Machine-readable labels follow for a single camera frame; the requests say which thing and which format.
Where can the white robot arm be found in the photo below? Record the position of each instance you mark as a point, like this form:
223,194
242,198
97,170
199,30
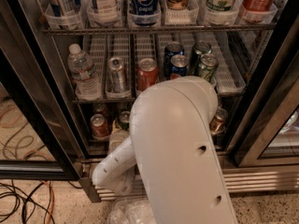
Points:
170,143

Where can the steel fridge bottom grille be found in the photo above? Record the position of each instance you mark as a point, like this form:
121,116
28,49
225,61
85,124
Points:
237,179

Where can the blue pepsi can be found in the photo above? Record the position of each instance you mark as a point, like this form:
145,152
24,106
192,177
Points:
171,49
178,66

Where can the glass fridge door right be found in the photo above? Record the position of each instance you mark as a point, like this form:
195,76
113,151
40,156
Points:
264,134

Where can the red can rear bottom shelf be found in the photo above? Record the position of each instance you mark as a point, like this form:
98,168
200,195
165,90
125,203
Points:
100,109

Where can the green can middle rear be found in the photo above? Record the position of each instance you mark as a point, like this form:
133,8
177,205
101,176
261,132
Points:
198,49

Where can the bronze can bottom shelf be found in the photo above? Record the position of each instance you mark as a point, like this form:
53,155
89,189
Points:
217,125

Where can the blue pepsi can front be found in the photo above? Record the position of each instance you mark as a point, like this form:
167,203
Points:
178,66

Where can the glass fridge door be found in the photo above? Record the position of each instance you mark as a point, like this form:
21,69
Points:
27,56
264,134

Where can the clear plastic bag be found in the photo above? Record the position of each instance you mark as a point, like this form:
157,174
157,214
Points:
131,210

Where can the green can bottom shelf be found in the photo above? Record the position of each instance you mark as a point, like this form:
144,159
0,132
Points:
124,119

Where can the orange can middle shelf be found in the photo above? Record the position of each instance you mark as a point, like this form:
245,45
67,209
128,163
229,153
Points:
147,73

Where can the glass fridge door left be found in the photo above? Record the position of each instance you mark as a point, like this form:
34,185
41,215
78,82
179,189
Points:
27,56

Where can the pepsi bottle top shelf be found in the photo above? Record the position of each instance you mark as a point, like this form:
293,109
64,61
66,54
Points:
144,0

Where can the green can middle front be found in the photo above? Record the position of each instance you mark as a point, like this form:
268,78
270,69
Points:
206,66

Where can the blue pepsi can rear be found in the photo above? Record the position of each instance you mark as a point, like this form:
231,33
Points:
171,49

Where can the blue white bottle top shelf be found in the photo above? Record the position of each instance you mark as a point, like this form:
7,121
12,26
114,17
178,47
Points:
63,0

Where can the silver can middle shelf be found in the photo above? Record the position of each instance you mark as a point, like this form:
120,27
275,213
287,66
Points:
117,74

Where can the red can shelf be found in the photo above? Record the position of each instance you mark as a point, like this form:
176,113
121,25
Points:
99,126
100,109

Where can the water bottle middle shelf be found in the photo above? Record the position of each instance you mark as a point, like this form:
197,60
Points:
84,73

